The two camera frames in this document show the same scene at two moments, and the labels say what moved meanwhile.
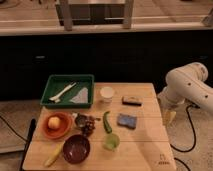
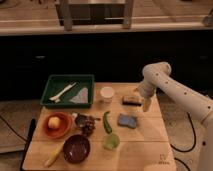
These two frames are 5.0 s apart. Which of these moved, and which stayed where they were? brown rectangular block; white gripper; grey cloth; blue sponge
Moved: white gripper
Stayed: blue sponge; grey cloth; brown rectangular block
